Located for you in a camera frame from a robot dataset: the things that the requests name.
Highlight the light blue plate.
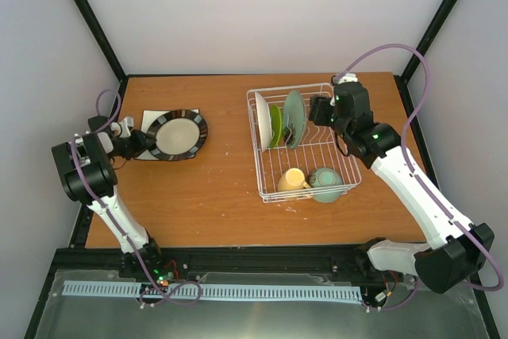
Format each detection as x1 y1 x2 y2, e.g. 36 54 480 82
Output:
283 91 307 149

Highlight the lime green small plate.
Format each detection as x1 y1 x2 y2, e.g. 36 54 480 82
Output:
269 104 283 148

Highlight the grey bowl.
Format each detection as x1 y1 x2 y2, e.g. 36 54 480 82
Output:
148 108 209 162

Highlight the white wire dish rack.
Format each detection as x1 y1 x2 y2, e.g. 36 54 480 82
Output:
246 83 362 203

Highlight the floral patterned plate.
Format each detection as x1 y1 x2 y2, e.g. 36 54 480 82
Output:
254 92 272 152

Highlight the yellow ceramic mug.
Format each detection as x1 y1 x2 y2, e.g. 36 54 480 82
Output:
277 168 310 192

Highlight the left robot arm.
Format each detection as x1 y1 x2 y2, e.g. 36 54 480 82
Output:
51 116 165 278

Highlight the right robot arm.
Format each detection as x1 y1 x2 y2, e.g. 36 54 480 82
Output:
309 81 495 294

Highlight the square black-rimmed plate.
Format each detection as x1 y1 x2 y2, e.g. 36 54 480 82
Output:
134 108 201 162

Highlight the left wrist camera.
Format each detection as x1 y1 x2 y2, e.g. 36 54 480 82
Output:
110 116 134 138

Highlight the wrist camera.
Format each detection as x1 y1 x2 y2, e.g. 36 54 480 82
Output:
331 72 358 85
110 116 134 138

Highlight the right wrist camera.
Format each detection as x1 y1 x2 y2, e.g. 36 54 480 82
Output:
331 72 358 85

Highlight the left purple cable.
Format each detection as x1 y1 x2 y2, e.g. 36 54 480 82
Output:
71 89 202 307

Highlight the purple cable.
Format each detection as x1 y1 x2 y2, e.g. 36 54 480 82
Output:
71 89 202 307
332 43 505 312

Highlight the light blue cable duct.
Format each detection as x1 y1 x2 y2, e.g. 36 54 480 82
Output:
61 280 363 304

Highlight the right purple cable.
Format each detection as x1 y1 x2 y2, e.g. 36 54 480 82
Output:
332 43 505 312

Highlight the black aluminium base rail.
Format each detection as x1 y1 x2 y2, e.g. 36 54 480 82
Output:
52 245 405 287

